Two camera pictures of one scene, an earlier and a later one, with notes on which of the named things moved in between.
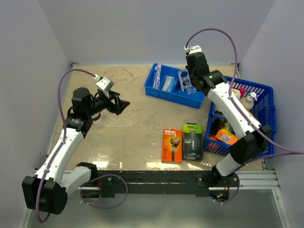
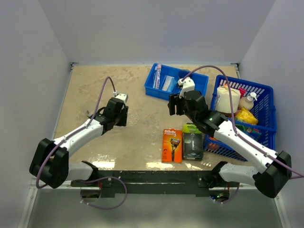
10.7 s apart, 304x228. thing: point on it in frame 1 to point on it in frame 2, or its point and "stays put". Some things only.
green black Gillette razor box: (192, 142) stays put
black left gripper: (119, 104) to (124, 111)
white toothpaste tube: (166, 83) stays put
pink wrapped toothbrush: (158, 71) stays put
